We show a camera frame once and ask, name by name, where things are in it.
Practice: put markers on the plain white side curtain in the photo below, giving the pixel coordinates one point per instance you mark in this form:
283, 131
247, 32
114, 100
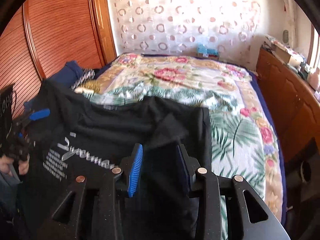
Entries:
287, 12

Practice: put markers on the green leaf print sheet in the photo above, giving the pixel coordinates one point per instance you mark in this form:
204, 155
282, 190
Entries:
235, 135

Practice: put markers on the floral blanket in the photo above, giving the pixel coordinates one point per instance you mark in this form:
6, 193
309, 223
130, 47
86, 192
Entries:
190, 75

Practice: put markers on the wooden framed window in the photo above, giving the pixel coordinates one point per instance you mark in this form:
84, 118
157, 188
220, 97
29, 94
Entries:
315, 47

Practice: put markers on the navy folded cloth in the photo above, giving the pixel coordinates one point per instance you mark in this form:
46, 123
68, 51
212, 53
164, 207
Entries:
71, 71

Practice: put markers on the person's left hand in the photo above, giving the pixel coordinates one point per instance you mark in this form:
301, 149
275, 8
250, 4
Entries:
22, 166

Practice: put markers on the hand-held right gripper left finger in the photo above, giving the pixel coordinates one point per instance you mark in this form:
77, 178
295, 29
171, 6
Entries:
135, 172

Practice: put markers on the black printed t-shirt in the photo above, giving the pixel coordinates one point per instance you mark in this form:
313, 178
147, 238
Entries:
100, 135

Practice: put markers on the blue packet on brown box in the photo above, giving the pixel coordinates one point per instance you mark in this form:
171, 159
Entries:
207, 51

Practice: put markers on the wooden desk with clutter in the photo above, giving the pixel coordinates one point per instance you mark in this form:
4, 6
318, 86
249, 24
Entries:
287, 100

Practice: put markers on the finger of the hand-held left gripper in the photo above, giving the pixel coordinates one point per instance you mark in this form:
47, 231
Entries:
40, 114
20, 135

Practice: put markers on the pink bottle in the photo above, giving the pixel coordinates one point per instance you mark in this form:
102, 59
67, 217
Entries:
315, 78

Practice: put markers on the gold cloth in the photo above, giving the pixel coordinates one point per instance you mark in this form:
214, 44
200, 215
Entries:
91, 85

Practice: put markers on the white circle pattern curtain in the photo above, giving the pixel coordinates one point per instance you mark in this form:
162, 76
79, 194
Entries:
180, 15

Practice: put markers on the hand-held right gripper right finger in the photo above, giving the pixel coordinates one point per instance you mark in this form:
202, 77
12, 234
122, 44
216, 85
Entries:
182, 172

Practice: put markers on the grey oval gadget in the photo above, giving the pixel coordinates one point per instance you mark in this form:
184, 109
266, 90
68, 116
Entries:
285, 36

